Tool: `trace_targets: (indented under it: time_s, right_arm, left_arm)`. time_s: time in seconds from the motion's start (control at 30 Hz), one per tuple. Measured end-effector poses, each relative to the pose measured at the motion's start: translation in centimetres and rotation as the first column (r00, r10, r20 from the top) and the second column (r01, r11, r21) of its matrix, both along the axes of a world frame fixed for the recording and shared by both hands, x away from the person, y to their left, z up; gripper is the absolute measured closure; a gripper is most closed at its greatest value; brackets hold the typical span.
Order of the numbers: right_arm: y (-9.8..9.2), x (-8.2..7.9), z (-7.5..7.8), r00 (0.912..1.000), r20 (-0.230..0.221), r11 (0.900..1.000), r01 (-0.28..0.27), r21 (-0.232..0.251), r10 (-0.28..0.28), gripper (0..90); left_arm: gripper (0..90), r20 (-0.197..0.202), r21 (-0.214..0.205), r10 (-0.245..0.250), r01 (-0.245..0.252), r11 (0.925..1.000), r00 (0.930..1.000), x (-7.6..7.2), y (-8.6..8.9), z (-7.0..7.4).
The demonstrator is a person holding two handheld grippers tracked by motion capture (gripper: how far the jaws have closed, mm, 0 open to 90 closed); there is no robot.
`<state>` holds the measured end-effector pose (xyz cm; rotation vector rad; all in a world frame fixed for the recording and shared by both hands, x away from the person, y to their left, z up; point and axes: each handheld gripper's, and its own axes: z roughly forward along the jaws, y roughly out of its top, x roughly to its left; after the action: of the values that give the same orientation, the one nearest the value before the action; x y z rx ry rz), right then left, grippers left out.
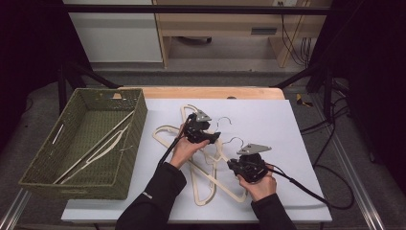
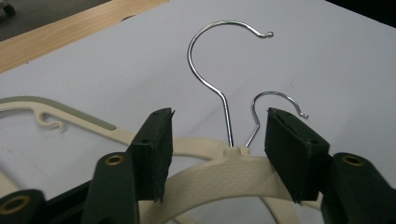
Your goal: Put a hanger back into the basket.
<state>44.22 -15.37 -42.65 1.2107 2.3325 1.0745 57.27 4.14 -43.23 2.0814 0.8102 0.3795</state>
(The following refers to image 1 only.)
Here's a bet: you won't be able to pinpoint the person's right hand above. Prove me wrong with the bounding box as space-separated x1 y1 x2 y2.
237 163 278 202

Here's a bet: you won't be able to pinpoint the aluminium rail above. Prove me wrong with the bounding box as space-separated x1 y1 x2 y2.
0 188 33 230
310 95 388 230

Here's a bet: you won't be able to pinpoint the black curtain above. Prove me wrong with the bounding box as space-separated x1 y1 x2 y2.
0 0 94 154
307 0 406 186

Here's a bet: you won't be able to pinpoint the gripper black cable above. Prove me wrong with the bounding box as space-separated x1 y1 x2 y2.
157 114 194 168
263 163 356 211

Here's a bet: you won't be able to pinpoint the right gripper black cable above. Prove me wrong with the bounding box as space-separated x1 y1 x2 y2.
263 163 356 211

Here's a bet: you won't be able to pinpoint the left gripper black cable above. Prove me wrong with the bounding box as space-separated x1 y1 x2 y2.
157 114 194 168

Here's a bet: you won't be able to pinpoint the black frame strut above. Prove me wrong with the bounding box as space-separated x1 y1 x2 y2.
271 61 334 120
56 61 122 115

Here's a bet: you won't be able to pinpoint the black floor cables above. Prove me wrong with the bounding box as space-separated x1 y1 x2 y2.
299 80 351 167

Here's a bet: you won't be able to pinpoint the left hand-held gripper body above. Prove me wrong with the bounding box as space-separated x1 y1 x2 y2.
184 108 213 144

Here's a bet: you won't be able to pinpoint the hanging black cables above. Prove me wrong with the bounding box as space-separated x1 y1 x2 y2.
278 1 313 68

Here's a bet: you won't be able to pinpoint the black horizontal frame bar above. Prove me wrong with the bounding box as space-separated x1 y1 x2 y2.
61 4 333 15

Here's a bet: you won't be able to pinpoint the white table sheet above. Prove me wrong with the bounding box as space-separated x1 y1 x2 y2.
60 98 333 224

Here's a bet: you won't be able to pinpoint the green woven basket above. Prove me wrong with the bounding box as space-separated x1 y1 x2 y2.
18 87 148 201

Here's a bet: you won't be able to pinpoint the light wooden desk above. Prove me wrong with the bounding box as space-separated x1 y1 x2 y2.
152 0 334 69

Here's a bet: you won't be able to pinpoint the yellow and black tool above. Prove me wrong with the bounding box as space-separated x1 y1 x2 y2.
295 93 314 108

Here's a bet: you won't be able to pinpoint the person's left hand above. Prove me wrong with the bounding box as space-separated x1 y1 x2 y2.
169 124 211 170

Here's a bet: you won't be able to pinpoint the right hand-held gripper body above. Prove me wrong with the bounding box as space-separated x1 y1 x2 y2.
234 143 273 184

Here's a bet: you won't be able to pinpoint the beige clothes hanger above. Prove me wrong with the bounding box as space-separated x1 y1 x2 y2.
151 116 249 204
180 103 245 207
53 109 136 186

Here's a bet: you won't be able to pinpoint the white cabinet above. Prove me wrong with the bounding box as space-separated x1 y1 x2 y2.
62 0 164 63

